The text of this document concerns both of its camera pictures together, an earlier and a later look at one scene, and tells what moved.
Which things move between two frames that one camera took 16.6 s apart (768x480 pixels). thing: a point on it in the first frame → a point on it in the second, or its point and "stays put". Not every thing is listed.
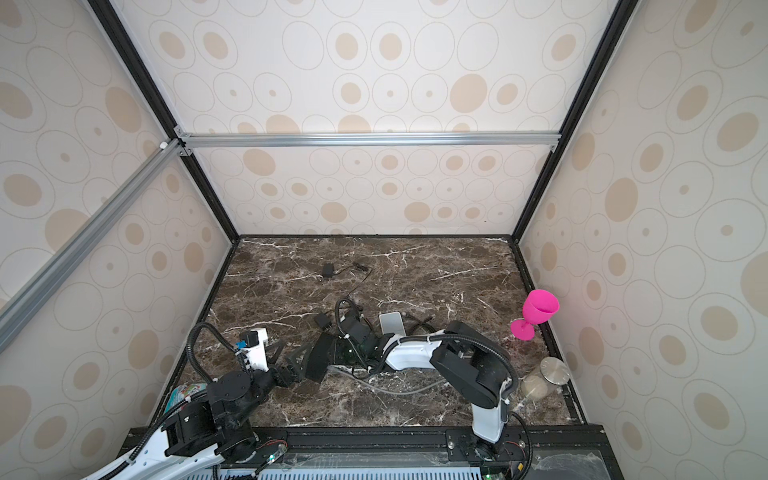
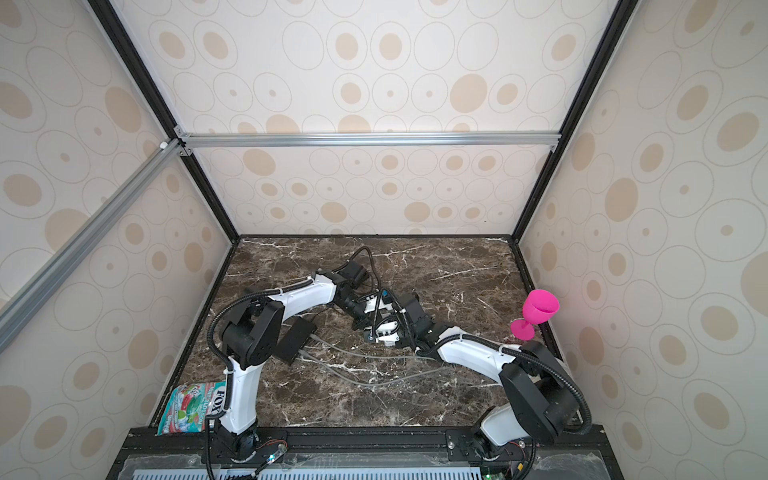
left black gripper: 285,379 → 362,323
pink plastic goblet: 539,306 stays put
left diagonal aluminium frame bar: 32,293 stays put
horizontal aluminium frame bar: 189,141 stays put
